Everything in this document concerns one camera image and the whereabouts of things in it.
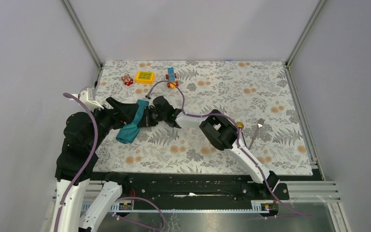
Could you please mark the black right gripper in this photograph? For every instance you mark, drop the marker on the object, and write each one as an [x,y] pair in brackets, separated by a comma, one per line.
[146,121]

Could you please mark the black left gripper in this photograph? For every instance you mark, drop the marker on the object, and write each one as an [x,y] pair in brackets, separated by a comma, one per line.
[124,113]

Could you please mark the teal cloth napkin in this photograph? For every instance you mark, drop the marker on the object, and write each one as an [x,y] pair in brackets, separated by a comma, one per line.
[129,132]

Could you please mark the gold purple spoon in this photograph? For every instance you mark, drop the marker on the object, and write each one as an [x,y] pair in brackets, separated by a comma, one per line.
[241,127]

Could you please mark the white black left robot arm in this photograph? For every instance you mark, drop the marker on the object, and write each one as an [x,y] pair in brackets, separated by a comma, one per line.
[83,134]

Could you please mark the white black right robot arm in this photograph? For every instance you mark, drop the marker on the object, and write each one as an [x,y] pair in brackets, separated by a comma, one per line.
[220,130]

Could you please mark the red owl toy block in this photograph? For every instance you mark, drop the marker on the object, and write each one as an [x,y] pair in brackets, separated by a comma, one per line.
[127,80]

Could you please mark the blue orange toy car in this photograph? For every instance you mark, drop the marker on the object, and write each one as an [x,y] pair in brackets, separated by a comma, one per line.
[171,77]

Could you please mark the yellow toy brick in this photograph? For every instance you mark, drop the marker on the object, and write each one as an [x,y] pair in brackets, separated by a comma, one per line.
[144,77]

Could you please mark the floral patterned table mat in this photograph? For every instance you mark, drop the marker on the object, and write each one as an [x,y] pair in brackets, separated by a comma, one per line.
[248,92]

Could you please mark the silver utensil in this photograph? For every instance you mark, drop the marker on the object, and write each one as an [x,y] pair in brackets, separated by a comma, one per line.
[259,126]

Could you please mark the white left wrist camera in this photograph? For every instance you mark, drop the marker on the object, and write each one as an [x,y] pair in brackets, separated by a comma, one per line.
[87,97]

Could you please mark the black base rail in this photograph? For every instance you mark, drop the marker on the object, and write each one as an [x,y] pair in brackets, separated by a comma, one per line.
[198,191]

